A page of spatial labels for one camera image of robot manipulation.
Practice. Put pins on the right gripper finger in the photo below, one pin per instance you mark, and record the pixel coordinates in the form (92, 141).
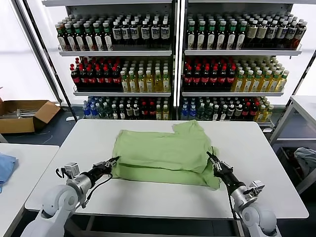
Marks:
(222, 165)
(213, 163)

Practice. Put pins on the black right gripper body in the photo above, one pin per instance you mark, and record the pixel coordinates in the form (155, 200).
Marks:
(229, 179)

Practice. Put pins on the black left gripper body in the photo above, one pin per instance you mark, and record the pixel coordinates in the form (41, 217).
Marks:
(97, 172)

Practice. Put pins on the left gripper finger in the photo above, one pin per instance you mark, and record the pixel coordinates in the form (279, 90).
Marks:
(111, 164)
(106, 162)

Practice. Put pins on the light green t-shirt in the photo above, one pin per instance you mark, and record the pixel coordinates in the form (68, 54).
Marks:
(160, 153)

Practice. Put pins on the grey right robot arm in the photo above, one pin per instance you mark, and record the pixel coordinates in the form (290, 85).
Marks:
(256, 217)

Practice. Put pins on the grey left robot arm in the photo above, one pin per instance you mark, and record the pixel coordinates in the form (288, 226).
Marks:
(59, 197)

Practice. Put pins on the small dark bottle white cap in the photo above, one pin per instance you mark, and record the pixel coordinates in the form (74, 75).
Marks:
(122, 113)
(114, 113)
(223, 114)
(129, 112)
(136, 112)
(216, 114)
(238, 113)
(230, 113)

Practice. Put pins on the clear bottle green label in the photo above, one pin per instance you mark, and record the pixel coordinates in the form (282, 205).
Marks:
(209, 113)
(107, 112)
(100, 112)
(201, 113)

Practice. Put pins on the water bottle blue label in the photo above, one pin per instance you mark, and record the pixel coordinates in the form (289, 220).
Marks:
(93, 111)
(86, 111)
(185, 113)
(193, 113)

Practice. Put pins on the small white floor object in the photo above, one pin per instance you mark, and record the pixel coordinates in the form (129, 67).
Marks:
(70, 118)

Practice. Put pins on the yellow juice bottle green label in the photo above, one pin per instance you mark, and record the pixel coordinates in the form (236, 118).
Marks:
(158, 85)
(238, 84)
(141, 85)
(159, 113)
(247, 84)
(274, 84)
(261, 114)
(125, 85)
(166, 85)
(149, 85)
(133, 85)
(268, 114)
(282, 82)
(256, 84)
(265, 84)
(166, 113)

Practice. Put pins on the red crumpled cloth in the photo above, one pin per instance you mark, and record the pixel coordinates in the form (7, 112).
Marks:
(295, 160)

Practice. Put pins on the pale crumpled cloth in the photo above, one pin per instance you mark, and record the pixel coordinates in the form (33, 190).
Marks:
(306, 158)

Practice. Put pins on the blue folded cloth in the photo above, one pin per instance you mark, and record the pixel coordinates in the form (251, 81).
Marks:
(6, 168)

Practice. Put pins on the silver metal rods bundle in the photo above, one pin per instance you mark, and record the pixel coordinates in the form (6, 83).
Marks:
(24, 113)

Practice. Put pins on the open cardboard box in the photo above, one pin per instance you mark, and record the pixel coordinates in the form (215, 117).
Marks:
(14, 126)

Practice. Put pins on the grey metal shelving rack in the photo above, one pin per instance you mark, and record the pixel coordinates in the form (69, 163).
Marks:
(116, 53)
(237, 52)

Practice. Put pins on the dark tea bottle green label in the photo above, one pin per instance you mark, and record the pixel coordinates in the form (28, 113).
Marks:
(108, 40)
(201, 39)
(211, 39)
(221, 39)
(80, 40)
(98, 40)
(191, 39)
(63, 40)
(89, 40)
(241, 39)
(72, 40)
(231, 39)

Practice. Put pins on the dark drink bottle blue label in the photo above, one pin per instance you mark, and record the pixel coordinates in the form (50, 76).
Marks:
(271, 33)
(126, 33)
(281, 33)
(135, 32)
(291, 33)
(145, 32)
(117, 33)
(155, 32)
(165, 32)

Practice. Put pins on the dark drink bottle beige label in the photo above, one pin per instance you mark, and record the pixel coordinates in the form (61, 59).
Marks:
(261, 33)
(251, 33)

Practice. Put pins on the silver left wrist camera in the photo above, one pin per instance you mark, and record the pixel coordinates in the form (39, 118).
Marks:
(72, 169)

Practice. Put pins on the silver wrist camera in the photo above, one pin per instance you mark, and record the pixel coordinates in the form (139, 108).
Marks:
(72, 169)
(256, 187)

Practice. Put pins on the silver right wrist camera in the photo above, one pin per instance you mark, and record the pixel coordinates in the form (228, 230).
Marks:
(256, 187)

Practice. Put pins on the grey work table frame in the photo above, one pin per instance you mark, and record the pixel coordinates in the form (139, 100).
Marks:
(90, 223)

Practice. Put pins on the grey metal frame table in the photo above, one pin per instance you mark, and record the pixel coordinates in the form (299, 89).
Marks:
(304, 106)

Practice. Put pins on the grey black window post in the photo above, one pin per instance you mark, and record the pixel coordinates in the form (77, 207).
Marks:
(40, 49)

